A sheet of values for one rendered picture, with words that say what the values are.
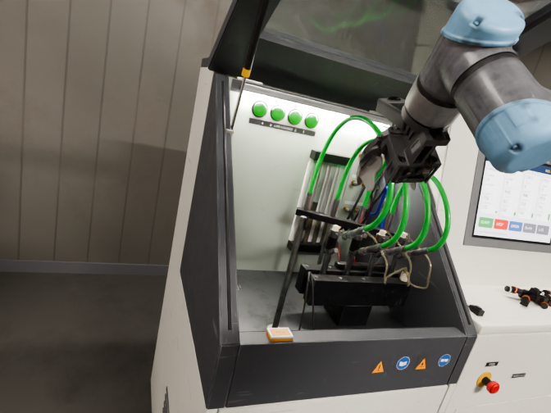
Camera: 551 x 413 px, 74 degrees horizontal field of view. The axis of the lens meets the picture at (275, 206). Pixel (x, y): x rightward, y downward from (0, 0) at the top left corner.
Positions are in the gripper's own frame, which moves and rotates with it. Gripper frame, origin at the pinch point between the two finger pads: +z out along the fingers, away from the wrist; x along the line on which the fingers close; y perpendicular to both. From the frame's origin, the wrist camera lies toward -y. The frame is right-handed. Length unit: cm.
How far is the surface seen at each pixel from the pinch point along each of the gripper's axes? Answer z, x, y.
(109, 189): 157, -107, -99
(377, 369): 36.0, 4.9, 31.3
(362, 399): 42, 2, 37
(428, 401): 51, 23, 40
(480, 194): 39, 53, -18
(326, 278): 40.3, -2.6, 6.8
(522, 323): 42, 52, 23
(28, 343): 147, -131, -2
